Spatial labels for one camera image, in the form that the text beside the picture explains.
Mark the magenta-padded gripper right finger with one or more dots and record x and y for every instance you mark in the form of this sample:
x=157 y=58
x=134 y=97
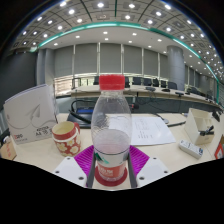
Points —
x=153 y=170

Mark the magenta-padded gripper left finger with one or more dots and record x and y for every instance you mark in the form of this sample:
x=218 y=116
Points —
x=71 y=171

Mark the clear red-capped water bottle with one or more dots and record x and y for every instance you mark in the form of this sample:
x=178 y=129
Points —
x=111 y=146

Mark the red and white mug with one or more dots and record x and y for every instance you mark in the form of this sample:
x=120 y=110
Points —
x=66 y=138

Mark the printed white paper sheet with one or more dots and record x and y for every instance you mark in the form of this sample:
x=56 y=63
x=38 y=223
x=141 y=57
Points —
x=150 y=130

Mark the white remote control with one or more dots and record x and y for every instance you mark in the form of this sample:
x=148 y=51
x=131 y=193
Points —
x=190 y=148

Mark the white desk organizer box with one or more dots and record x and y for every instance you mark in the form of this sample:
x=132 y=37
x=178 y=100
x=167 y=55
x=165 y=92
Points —
x=195 y=125

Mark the black marker pen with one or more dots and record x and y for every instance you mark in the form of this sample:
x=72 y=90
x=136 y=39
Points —
x=206 y=130

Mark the brown cardboard envelope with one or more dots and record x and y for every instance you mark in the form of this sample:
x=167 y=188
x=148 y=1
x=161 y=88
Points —
x=7 y=150

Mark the white copy paper carton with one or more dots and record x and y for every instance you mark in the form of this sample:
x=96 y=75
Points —
x=30 y=116

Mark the long curved conference desk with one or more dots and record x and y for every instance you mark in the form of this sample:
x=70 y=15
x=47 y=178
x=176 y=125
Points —
x=150 y=100

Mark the row of black office chairs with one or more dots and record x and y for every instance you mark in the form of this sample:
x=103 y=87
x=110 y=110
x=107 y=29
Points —
x=146 y=81

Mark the recessed ceiling lights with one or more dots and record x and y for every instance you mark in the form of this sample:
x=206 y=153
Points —
x=100 y=5

